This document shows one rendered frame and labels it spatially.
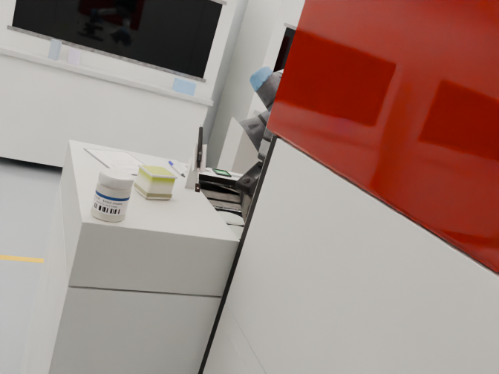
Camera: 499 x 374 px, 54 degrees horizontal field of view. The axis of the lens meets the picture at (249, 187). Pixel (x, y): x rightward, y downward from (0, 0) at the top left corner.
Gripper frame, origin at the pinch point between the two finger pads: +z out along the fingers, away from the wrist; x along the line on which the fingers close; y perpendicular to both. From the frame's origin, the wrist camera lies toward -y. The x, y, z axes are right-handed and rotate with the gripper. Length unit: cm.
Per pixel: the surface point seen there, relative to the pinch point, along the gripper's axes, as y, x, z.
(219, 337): -29.8, -17.4, 17.1
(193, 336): -30.0, -10.9, 20.7
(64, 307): -55, 7, 15
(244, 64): 309, 212, -34
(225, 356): -33.5, -22.0, 17.9
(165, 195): -26.4, 10.5, -6.4
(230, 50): 336, 252, -43
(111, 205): -50, 5, -9
